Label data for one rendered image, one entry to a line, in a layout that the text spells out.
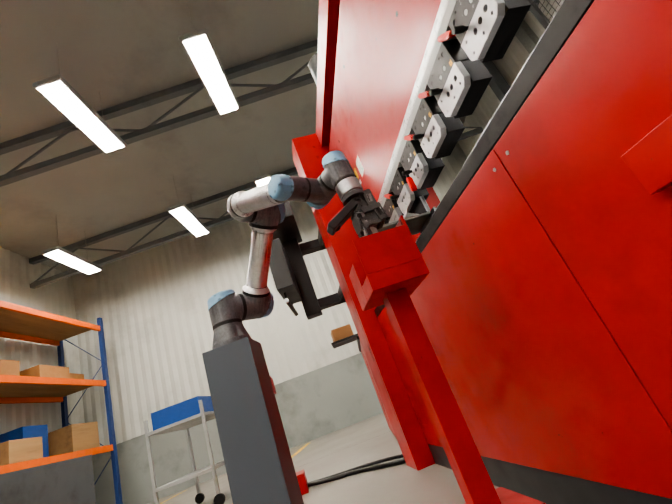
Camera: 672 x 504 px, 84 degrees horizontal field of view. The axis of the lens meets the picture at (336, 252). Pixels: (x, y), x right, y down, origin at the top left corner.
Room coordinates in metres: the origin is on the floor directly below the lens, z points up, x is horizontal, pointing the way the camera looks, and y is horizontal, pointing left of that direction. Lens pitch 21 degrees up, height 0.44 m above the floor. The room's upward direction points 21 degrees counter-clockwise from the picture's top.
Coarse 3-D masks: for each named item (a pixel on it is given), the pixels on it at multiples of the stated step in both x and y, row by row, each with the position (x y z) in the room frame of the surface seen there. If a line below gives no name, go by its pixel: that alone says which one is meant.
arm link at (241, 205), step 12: (276, 180) 0.90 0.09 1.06; (288, 180) 0.92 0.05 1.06; (300, 180) 0.94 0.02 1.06; (240, 192) 1.14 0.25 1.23; (252, 192) 1.04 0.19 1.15; (264, 192) 0.99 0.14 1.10; (276, 192) 0.92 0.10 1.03; (288, 192) 0.93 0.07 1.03; (300, 192) 0.95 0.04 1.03; (228, 204) 1.15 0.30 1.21; (240, 204) 1.11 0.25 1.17; (252, 204) 1.07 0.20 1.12; (264, 204) 1.04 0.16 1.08; (276, 204) 1.02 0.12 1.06; (240, 216) 1.17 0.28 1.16; (252, 216) 1.24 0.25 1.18
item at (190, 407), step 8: (192, 400) 3.89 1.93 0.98; (208, 400) 4.16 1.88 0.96; (168, 408) 3.87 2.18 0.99; (176, 408) 3.88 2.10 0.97; (184, 408) 3.88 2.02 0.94; (192, 408) 3.89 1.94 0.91; (208, 408) 4.11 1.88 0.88; (152, 416) 3.86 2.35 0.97; (160, 416) 3.87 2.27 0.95; (168, 416) 3.87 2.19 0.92; (176, 416) 3.88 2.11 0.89; (184, 416) 3.88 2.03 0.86; (152, 424) 3.86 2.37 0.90; (160, 424) 3.87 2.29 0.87; (168, 424) 3.87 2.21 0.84
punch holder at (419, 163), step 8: (408, 144) 1.25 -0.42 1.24; (416, 144) 1.23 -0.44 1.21; (408, 152) 1.28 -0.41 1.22; (416, 152) 1.23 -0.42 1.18; (400, 160) 1.37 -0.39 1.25; (408, 160) 1.31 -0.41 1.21; (416, 160) 1.25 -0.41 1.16; (424, 160) 1.23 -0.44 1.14; (432, 160) 1.24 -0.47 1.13; (440, 160) 1.25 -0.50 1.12; (408, 168) 1.34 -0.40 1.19; (416, 168) 1.28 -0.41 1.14; (424, 168) 1.24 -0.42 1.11; (432, 168) 1.24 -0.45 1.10; (440, 168) 1.26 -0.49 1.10; (416, 176) 1.30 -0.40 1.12; (424, 176) 1.28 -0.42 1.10; (432, 176) 1.30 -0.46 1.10; (416, 184) 1.33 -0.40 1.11; (424, 184) 1.34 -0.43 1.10; (432, 184) 1.37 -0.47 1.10
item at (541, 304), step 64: (640, 0) 0.39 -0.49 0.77; (576, 64) 0.50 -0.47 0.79; (640, 64) 0.44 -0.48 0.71; (512, 128) 0.67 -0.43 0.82; (576, 128) 0.56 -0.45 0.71; (640, 128) 0.49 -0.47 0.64; (512, 192) 0.77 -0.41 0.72; (576, 192) 0.63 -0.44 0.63; (640, 192) 0.54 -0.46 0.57; (448, 256) 1.15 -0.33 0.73; (512, 256) 0.88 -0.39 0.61; (576, 256) 0.71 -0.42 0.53; (640, 256) 0.61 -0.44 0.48; (384, 320) 2.14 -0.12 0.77; (448, 320) 1.36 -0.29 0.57; (512, 320) 1.00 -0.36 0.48; (576, 320) 0.80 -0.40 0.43; (640, 320) 0.67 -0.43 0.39; (512, 384) 1.15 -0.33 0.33; (576, 384) 0.90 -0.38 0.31; (640, 384) 0.75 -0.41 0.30; (512, 448) 1.33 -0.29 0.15; (576, 448) 1.02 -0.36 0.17; (640, 448) 0.83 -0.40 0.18
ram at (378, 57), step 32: (352, 0) 1.12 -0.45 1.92; (384, 0) 0.95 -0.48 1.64; (416, 0) 0.83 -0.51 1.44; (352, 32) 1.23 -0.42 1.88; (384, 32) 1.04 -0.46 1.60; (416, 32) 0.90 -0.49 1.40; (352, 64) 1.37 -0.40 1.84; (384, 64) 1.14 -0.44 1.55; (416, 64) 0.98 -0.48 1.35; (352, 96) 1.52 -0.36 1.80; (384, 96) 1.25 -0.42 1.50; (352, 128) 1.69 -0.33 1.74; (384, 128) 1.37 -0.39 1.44; (352, 160) 1.89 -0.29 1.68; (384, 160) 1.51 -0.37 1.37; (384, 192) 1.66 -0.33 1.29
